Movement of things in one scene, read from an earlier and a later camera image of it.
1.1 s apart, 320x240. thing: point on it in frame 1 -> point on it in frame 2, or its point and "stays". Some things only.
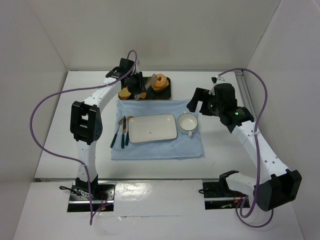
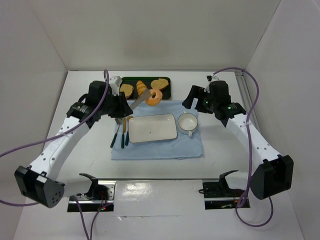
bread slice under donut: [158, 89] stays
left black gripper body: [136, 85] -> [121, 106]
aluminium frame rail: [244, 93] stays
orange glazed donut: [161, 81] -> [155, 101]
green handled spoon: [127, 141] stays
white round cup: [187, 123] stays
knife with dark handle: [124, 132] stays
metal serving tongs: [137, 96] -> [125, 121]
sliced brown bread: [124, 94] stays
